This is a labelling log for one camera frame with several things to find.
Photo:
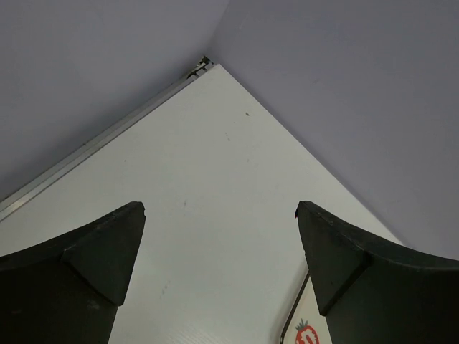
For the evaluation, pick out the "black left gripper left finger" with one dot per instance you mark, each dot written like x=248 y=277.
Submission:
x=68 y=289

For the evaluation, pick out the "aluminium table edge rail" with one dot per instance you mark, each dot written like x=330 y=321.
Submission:
x=25 y=194

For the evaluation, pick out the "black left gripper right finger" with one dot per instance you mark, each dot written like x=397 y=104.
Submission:
x=372 y=290

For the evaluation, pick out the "strawberry print tray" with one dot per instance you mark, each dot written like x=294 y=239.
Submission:
x=304 y=323

